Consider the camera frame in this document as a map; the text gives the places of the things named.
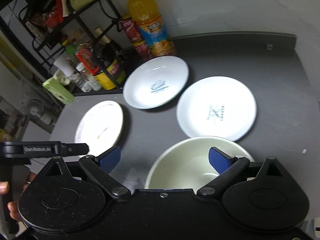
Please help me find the large white plate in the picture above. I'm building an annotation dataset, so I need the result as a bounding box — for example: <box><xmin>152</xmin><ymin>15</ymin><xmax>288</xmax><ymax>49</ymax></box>
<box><xmin>74</xmin><ymin>100</ymin><xmax>124</xmax><ymax>157</ymax></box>

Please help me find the cream speckled bowl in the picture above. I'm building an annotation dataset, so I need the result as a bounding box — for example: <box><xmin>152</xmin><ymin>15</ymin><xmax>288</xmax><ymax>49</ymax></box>
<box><xmin>145</xmin><ymin>137</ymin><xmax>254</xmax><ymax>192</ymax></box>

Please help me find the white Bakery small plate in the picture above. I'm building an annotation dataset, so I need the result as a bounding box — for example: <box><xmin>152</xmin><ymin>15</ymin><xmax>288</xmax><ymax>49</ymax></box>
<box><xmin>176</xmin><ymin>76</ymin><xmax>257</xmax><ymax>141</ymax></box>

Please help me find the white Sweet bakery deep plate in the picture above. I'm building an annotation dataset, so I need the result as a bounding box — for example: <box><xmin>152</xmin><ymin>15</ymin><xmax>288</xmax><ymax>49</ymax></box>
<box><xmin>123</xmin><ymin>56</ymin><xmax>189</xmax><ymax>109</ymax></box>

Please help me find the person's left hand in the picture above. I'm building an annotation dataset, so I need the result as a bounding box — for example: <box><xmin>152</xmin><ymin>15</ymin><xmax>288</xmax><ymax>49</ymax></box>
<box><xmin>0</xmin><ymin>172</ymin><xmax>37</xmax><ymax>222</ymax></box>

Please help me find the green tissue box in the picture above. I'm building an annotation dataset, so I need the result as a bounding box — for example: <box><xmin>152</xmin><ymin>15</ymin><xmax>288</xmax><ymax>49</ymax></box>
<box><xmin>42</xmin><ymin>77</ymin><xmax>75</xmax><ymax>105</ymax></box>

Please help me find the small white cap jar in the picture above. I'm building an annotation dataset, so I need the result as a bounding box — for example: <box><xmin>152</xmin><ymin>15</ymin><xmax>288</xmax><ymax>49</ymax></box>
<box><xmin>76</xmin><ymin>62</ymin><xmax>102</xmax><ymax>92</ymax></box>

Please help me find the large cooking oil bottle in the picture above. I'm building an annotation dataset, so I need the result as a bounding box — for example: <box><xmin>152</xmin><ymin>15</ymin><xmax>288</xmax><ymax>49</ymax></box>
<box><xmin>76</xmin><ymin>49</ymin><xmax>117</xmax><ymax>90</ymax></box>

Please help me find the dark soy sauce bottle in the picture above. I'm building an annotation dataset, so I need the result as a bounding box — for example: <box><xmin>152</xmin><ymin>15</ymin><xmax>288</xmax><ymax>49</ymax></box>
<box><xmin>93</xmin><ymin>26</ymin><xmax>128</xmax><ymax>84</ymax></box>

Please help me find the red soda can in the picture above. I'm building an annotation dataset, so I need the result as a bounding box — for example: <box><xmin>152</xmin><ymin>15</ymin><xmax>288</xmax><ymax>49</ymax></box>
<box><xmin>119</xmin><ymin>14</ymin><xmax>152</xmax><ymax>61</ymax></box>

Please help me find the black metal spice rack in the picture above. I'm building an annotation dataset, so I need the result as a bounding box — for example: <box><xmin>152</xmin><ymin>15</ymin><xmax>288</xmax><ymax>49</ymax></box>
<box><xmin>18</xmin><ymin>0</ymin><xmax>146</xmax><ymax>97</ymax></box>

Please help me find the orange juice bottle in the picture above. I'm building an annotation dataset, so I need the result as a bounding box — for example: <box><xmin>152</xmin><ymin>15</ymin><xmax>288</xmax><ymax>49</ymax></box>
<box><xmin>127</xmin><ymin>0</ymin><xmax>176</xmax><ymax>57</ymax></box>

